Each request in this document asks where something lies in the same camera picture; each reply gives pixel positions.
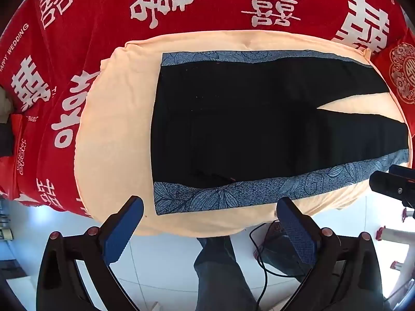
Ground cream towel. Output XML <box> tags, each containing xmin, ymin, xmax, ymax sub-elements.
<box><xmin>74</xmin><ymin>30</ymin><xmax>412</xmax><ymax>237</ymax></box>

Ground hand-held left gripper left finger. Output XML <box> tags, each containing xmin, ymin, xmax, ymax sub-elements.
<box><xmin>36</xmin><ymin>195</ymin><xmax>145</xmax><ymax>311</ymax></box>

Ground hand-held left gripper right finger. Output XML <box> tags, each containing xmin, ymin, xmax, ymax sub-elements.
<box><xmin>275</xmin><ymin>196</ymin><xmax>385</xmax><ymax>311</ymax></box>

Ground red printed cushion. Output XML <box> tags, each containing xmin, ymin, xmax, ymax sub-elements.
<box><xmin>0</xmin><ymin>113</ymin><xmax>41</xmax><ymax>201</ymax></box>

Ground red printed blanket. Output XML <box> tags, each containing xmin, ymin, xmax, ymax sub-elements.
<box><xmin>0</xmin><ymin>0</ymin><xmax>415</xmax><ymax>217</ymax></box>

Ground person's leg in jeans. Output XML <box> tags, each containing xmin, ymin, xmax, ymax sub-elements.
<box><xmin>194</xmin><ymin>236</ymin><xmax>257</xmax><ymax>311</ymax></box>

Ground white furniture frame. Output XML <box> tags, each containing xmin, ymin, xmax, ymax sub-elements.
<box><xmin>374</xmin><ymin>207</ymin><xmax>415</xmax><ymax>303</ymax></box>

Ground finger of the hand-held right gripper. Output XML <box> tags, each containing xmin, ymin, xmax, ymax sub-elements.
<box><xmin>388</xmin><ymin>165</ymin><xmax>415</xmax><ymax>179</ymax></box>
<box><xmin>369</xmin><ymin>170</ymin><xmax>415</xmax><ymax>207</ymax></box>

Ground black cable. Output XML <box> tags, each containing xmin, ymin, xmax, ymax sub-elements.
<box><xmin>249</xmin><ymin>220</ymin><xmax>283</xmax><ymax>311</ymax></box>

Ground black pants with blue trim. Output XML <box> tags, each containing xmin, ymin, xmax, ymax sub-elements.
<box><xmin>150</xmin><ymin>50</ymin><xmax>410</xmax><ymax>216</ymax></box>

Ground black bag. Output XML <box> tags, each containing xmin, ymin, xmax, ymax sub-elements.
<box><xmin>259</xmin><ymin>220</ymin><xmax>312</xmax><ymax>277</ymax></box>

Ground red patterned pillow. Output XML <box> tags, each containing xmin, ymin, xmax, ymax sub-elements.
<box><xmin>372</xmin><ymin>37</ymin><xmax>415</xmax><ymax>105</ymax></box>

